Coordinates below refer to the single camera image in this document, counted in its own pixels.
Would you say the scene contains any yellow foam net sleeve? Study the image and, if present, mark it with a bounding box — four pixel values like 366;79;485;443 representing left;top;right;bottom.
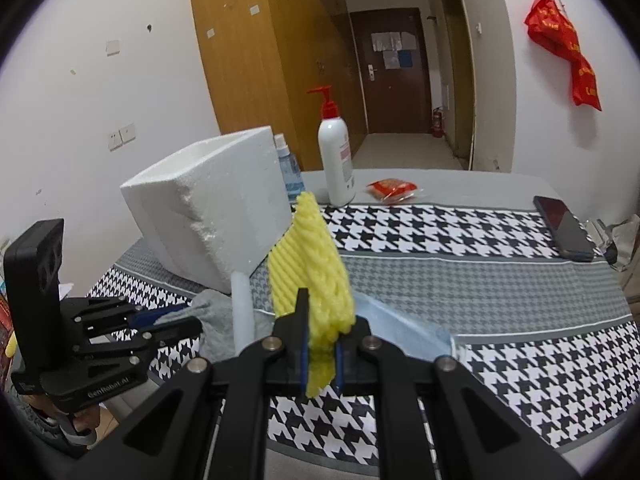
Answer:
267;192;356;398

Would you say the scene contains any operator hand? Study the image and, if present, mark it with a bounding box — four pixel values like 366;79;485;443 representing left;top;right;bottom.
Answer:
22;396;101;439

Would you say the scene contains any grey sock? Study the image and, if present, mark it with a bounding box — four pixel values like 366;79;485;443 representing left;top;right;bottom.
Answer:
155;289;274;363

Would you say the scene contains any white styrofoam box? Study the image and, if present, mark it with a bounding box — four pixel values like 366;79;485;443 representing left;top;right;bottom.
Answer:
120;126;292;294

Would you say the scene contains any small blue spray bottle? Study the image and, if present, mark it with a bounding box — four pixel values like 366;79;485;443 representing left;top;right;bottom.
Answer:
274;133;306;204

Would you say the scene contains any black smartphone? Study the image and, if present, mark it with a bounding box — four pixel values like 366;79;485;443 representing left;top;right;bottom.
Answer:
533;195;594;262

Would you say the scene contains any white red pump bottle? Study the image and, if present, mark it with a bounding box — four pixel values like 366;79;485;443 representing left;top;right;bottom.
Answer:
308;86;356;207

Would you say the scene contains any red snack packet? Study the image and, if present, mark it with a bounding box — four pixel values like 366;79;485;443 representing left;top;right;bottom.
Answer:
366;178;419;204

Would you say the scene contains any red fire extinguisher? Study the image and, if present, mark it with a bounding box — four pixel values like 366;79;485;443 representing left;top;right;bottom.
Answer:
432;107;444;138

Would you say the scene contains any wooden wardrobe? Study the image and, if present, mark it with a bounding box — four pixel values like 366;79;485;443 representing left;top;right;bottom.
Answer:
191;0;367;170

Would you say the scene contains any dark brown entrance door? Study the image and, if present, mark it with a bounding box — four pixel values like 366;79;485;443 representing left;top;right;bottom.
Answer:
349;8;432;133

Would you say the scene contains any wall socket pair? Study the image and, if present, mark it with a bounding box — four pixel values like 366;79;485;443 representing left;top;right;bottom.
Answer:
107;122;137;152

